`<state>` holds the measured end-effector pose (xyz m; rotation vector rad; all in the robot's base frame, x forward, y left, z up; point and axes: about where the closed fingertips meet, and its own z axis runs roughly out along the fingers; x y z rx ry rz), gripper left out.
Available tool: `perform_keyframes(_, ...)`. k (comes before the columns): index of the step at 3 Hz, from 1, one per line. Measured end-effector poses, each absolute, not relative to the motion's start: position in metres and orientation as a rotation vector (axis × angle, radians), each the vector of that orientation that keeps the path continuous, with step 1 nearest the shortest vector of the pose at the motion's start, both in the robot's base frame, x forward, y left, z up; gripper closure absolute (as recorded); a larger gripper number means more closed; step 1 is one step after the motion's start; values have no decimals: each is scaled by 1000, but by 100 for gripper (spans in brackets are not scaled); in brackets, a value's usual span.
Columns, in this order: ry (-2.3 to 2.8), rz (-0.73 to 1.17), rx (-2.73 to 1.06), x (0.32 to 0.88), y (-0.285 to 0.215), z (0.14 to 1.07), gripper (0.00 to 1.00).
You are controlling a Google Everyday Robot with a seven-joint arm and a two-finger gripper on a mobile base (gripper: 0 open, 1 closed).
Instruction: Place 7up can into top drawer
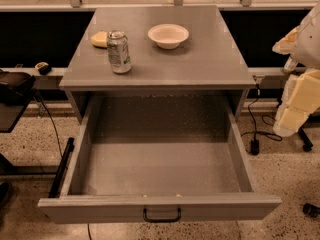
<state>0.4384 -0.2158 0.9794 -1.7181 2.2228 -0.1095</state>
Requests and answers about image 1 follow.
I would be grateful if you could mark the silver green 7up can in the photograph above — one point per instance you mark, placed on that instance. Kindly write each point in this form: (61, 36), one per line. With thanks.
(118, 52)

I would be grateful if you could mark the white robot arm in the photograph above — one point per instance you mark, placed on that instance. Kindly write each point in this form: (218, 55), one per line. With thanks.
(307, 51)

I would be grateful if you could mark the grey cabinet with top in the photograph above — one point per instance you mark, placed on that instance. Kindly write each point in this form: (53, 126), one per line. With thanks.
(208, 60)

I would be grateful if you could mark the grey open top drawer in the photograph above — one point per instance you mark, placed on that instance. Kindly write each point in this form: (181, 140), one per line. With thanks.
(159, 153)

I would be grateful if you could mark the clear plastic bottle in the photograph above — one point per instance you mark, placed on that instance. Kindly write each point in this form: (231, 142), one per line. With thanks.
(290, 65)

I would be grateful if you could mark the black chair base with wheel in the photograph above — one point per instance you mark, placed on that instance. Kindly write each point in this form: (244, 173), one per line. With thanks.
(305, 139)

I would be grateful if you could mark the yellow sponge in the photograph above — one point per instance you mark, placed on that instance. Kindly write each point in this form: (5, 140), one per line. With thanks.
(99, 39)

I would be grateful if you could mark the black yellow tape measure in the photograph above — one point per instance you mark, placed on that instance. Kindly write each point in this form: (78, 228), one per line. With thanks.
(43, 68)

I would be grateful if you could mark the black bag on side table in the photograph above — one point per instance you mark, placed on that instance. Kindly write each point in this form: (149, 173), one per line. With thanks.
(15, 87)

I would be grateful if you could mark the black drawer handle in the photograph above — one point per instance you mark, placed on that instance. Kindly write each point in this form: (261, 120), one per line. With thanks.
(162, 216)

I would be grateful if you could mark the black drawer slide rail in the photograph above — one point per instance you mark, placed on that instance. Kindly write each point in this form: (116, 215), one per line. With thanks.
(62, 168)

